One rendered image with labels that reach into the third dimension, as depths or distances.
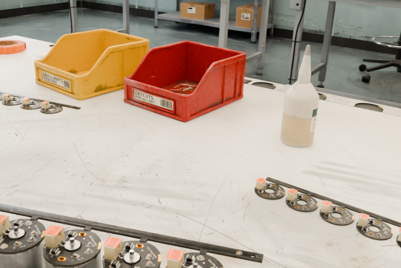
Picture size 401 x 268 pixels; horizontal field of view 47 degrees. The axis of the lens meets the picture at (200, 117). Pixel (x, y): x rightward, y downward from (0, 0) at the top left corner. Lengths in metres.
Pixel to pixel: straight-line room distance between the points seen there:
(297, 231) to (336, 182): 0.09
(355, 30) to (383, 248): 4.37
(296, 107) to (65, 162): 0.22
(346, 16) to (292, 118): 4.24
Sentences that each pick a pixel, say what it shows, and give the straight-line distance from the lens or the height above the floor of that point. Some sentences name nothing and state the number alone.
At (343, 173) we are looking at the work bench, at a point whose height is 0.75.
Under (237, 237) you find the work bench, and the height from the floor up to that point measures 0.75.
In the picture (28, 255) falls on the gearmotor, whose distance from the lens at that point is 0.22.
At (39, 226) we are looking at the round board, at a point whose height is 0.81.
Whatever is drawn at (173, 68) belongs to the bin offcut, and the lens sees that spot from 0.62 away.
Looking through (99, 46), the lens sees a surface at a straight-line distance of 0.70.
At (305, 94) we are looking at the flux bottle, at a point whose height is 0.80.
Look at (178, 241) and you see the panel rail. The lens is 0.22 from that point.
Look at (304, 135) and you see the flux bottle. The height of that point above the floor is 0.76.
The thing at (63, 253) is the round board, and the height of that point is 0.81.
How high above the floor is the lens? 0.94
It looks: 21 degrees down
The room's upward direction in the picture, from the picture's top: 2 degrees clockwise
